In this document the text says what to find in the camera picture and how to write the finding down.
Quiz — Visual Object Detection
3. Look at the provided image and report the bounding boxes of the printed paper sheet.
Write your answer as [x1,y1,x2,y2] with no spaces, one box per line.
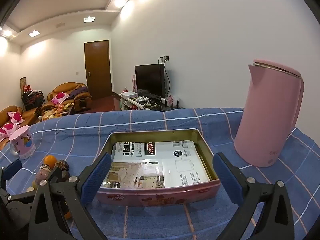
[105,141,212,189]

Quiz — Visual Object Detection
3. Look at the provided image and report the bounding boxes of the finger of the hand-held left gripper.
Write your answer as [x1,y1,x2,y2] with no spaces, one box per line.
[6,167,63,205]
[0,159,22,197]

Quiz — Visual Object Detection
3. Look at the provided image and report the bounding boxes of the brown leather sofa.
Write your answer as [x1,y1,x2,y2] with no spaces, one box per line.
[0,106,42,150]

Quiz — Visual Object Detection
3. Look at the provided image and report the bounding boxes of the coffee table with food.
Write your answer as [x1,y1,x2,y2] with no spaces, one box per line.
[40,104,75,122]

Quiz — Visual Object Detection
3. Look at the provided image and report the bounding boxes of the black router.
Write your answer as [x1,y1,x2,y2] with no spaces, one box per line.
[162,100,181,112]

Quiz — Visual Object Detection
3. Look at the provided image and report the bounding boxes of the pink electric kettle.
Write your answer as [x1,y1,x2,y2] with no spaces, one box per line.
[234,59,305,168]

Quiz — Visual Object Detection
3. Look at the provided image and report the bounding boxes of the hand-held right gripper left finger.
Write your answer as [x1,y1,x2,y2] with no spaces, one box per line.
[29,152,112,240]

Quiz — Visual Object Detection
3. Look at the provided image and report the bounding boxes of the black television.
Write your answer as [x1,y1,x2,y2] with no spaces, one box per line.
[134,64,166,98]

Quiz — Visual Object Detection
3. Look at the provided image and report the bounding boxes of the brown wooden door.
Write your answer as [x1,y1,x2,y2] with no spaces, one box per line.
[84,40,113,100]

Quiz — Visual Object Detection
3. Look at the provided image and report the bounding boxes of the pink floral pillow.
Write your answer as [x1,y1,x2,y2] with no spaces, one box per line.
[51,92,69,104]
[0,123,19,142]
[7,111,23,125]

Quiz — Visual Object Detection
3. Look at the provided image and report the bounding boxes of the blue plaid blanket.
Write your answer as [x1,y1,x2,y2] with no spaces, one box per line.
[0,107,320,240]

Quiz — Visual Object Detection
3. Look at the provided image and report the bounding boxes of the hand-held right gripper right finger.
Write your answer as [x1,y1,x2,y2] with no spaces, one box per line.
[212,152,300,240]

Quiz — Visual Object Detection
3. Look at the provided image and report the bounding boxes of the purple throw blanket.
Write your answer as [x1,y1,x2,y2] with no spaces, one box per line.
[70,86,88,98]

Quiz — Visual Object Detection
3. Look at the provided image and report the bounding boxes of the small glass jar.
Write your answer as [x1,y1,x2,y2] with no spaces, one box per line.
[35,164,54,185]

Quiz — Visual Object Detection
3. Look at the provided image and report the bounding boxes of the brown leather armchair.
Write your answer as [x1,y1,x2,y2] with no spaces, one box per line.
[47,82,92,113]

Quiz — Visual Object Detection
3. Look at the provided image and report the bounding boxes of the white television stand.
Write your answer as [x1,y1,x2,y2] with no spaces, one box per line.
[119,92,185,112]

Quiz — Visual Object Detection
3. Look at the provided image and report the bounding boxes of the black rack with clothes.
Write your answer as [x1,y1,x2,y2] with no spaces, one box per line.
[21,85,46,110]

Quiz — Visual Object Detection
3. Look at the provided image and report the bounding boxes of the pink tin box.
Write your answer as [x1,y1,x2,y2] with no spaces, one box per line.
[96,129,222,207]

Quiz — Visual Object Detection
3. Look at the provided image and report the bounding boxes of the pink cartoon mug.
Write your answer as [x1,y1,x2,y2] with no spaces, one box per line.
[9,125,36,160]

